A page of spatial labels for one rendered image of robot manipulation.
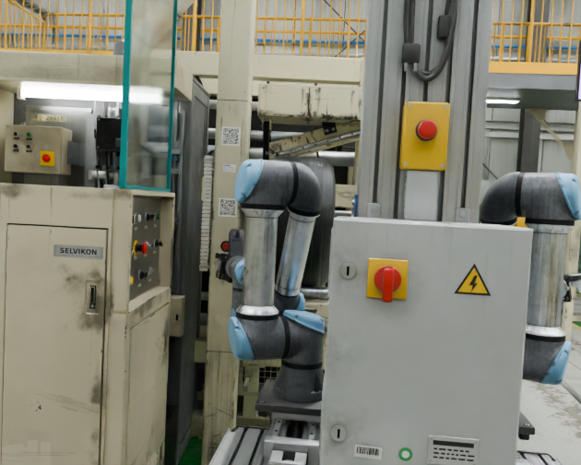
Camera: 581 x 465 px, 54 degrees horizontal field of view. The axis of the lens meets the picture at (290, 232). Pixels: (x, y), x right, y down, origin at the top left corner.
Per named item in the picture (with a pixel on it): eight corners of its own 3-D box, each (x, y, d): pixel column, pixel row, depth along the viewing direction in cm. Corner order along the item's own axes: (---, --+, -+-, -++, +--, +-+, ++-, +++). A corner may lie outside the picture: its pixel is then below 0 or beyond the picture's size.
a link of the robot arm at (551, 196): (510, 371, 157) (524, 172, 154) (570, 382, 149) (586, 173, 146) (501, 381, 147) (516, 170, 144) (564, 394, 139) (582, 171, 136)
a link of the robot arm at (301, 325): (330, 363, 156) (333, 315, 156) (284, 366, 152) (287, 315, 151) (314, 351, 168) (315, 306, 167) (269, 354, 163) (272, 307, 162)
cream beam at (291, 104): (256, 115, 256) (258, 82, 255) (261, 123, 281) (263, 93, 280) (392, 122, 254) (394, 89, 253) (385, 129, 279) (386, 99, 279)
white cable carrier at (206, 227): (199, 270, 236) (204, 155, 233) (201, 269, 241) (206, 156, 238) (209, 271, 235) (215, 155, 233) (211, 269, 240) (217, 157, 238)
